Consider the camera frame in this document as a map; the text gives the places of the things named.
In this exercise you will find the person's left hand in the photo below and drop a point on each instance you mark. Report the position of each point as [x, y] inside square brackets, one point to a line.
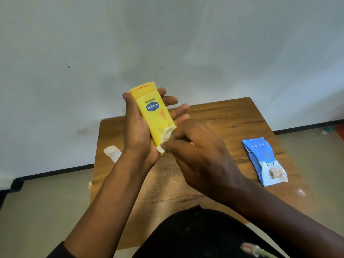
[137, 134]

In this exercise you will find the person's right hand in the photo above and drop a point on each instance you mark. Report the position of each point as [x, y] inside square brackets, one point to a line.
[207, 163]

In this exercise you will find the yellow bottle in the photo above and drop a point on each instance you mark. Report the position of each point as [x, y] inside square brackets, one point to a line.
[154, 112]

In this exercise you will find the white wipe cloth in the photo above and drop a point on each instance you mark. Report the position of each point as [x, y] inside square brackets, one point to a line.
[166, 137]

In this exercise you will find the white bottle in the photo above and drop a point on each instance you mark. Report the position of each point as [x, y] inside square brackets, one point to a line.
[113, 153]

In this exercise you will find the blue wet wipes pack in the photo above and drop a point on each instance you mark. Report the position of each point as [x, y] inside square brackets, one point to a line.
[264, 161]

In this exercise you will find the person's left forearm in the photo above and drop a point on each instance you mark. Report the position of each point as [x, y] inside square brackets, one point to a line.
[104, 212]

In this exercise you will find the person's right forearm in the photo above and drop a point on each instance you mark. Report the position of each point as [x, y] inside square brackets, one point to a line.
[293, 228]

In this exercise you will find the person's black clothing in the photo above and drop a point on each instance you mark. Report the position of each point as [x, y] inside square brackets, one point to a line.
[204, 236]

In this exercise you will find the wooden table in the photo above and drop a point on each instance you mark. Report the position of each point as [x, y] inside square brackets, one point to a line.
[228, 123]

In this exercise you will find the orange white paper scrap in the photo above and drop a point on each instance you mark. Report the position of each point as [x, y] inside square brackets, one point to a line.
[89, 185]

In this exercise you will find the green white floor litter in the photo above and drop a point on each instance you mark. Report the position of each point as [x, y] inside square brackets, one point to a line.
[328, 130]

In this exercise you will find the black floor block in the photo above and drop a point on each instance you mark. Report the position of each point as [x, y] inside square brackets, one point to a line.
[17, 185]

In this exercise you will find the red floor object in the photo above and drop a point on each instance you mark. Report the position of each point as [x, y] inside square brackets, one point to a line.
[340, 130]

